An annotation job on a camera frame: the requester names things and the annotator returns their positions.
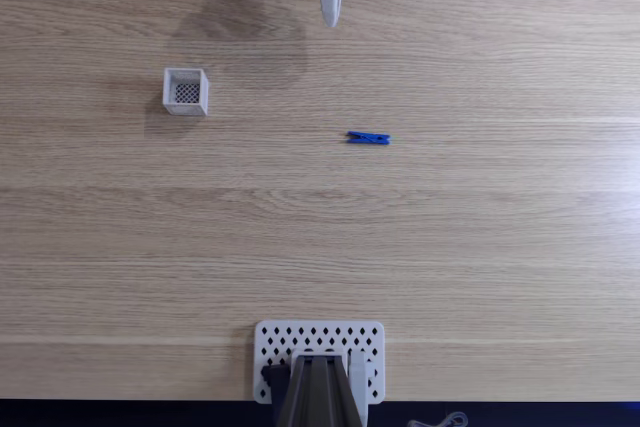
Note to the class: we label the dark camera stand pole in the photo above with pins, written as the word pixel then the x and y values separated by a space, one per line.
pixel 320 392

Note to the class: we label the black clamp block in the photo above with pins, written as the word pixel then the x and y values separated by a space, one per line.
pixel 274 377

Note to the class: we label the blue clothes peg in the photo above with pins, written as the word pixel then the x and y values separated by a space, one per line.
pixel 369 138

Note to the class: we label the white perforated base plate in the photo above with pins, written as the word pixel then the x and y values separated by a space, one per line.
pixel 280 337

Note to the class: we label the small white lattice crate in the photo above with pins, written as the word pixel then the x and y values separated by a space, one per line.
pixel 171 89

